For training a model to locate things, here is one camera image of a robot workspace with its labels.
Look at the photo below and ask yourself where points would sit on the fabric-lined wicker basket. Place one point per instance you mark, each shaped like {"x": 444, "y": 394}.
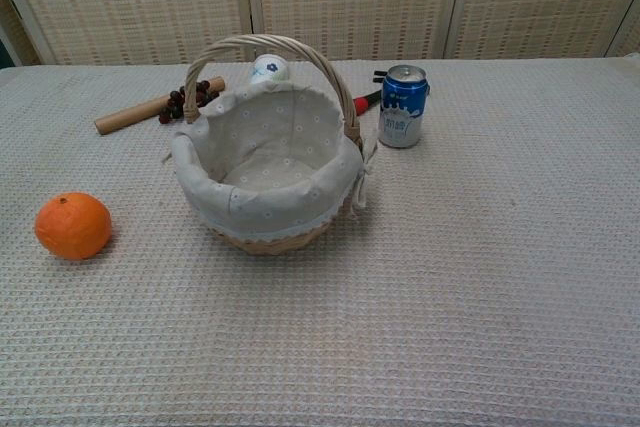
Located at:
{"x": 270, "y": 162}

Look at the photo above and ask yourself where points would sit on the blue and white drink can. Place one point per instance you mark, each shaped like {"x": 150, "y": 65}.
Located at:
{"x": 402, "y": 112}

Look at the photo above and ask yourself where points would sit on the orange fruit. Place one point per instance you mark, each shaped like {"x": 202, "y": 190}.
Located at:
{"x": 73, "y": 226}

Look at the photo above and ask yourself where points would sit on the beige waffle-weave tablecloth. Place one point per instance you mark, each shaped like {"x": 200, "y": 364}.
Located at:
{"x": 400, "y": 272}

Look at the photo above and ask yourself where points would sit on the bunch of dark red grapes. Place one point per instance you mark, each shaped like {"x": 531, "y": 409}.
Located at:
{"x": 181, "y": 99}

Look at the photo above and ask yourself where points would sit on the woven bamboo folding screen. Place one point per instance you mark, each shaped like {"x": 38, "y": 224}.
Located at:
{"x": 350, "y": 2}

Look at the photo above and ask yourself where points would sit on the wooden rolling pin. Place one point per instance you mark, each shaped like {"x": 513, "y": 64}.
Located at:
{"x": 135, "y": 113}

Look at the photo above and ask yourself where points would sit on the white paper cup with flower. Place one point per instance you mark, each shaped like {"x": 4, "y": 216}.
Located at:
{"x": 270, "y": 71}

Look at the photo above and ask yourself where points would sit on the black and red claw hammer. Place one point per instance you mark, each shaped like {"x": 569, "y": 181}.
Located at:
{"x": 368, "y": 99}

